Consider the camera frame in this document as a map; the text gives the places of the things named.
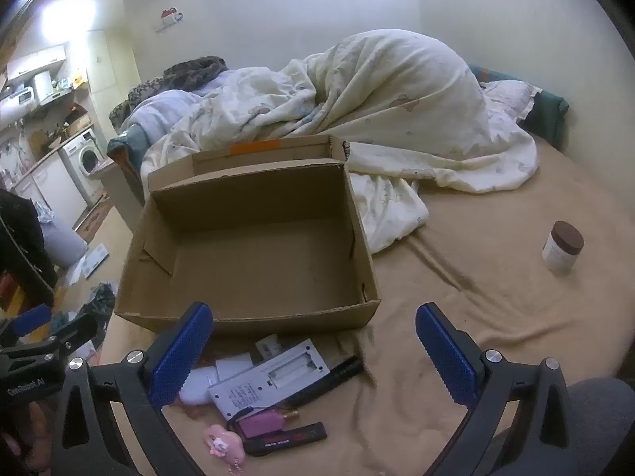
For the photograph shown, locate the dark fur blanket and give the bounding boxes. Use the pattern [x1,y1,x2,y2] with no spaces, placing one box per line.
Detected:
[109,56,229,127]

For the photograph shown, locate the wall hook rack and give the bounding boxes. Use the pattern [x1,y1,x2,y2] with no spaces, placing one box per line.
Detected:
[155,6,184,33]

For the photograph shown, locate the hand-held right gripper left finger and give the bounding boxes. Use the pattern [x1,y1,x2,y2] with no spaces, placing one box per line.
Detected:
[50,301,214,476]

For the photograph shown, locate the brown box on counter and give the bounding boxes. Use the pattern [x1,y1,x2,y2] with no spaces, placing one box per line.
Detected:
[64,104,93,132]

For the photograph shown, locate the white kitchen cabinet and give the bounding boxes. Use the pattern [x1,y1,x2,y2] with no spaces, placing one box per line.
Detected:
[15,151,90,229]

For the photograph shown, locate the patterned floor rug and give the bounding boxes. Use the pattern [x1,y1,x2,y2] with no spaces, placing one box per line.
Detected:
[74,191,117,244]

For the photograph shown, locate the grey laundry bag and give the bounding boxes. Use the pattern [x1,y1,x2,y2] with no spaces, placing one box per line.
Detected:
[37,211,88,271]

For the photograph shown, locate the person's grey trouser leg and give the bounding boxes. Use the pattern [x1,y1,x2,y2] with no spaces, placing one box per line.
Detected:
[566,377,635,476]

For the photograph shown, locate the pink perfume bottle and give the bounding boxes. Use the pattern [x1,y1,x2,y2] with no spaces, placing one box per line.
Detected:
[238,408,301,440]

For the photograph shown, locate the white wall cupboard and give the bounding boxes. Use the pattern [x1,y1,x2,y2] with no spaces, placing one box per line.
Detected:
[6,44,67,81]

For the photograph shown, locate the tall white wardrobe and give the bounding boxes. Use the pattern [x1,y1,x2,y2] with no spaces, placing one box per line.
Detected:
[87,30,142,152]

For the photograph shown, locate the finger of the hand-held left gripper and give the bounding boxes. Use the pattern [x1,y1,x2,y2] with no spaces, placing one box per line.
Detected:
[0,305,107,358]
[0,304,54,345]

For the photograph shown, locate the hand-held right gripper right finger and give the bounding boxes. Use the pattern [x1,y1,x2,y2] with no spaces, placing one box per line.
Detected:
[416,302,581,476]

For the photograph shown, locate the white earbuds case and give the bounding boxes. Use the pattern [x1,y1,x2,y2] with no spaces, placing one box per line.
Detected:
[179,366,219,405]

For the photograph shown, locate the pink charm keychain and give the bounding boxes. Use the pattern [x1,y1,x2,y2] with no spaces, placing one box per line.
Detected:
[202,424,249,476]

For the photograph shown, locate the person's left hand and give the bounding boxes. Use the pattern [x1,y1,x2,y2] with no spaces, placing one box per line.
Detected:
[27,401,56,454]

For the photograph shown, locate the black jacket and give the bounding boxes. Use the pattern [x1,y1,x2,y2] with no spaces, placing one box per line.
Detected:
[0,188,59,304]

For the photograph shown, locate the floral pillow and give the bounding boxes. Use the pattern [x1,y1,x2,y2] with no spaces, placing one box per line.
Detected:
[479,79,543,121]

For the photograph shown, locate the black plastic bag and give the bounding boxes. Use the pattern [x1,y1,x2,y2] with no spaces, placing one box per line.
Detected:
[79,282,118,349]

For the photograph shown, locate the lavender blanket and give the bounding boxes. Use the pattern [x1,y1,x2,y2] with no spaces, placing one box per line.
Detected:
[121,70,239,132]

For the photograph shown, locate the papers on floor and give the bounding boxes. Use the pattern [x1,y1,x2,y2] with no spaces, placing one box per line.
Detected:
[64,243,110,286]

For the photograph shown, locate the teal mattress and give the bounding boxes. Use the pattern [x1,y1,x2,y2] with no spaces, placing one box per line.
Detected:
[106,126,150,179]

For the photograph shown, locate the teal cushion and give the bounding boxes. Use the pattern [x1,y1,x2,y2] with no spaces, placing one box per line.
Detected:
[469,63,570,152]

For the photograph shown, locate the white water heater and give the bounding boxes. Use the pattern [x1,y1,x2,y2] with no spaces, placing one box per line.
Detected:
[0,84,35,126]

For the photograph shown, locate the white jar with brown lid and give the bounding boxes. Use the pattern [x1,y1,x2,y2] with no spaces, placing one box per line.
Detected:
[542,221,585,274]

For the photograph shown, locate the white charger plug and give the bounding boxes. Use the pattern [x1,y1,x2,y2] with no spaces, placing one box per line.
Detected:
[255,334,281,359]

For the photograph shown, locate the white remote control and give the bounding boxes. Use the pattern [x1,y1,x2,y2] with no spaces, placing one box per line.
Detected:
[207,338,331,422]

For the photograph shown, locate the white bedside cabinet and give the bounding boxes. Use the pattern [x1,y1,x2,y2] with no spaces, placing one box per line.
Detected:
[89,159,146,235]

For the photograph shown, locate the cardboard box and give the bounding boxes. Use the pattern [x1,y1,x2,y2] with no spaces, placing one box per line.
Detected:
[114,134,382,335]

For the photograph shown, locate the cream printed duvet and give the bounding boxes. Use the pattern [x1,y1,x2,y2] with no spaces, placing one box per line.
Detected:
[140,30,540,255]

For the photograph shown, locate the white washing machine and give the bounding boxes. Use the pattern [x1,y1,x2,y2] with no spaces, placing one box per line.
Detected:
[60,129,108,206]

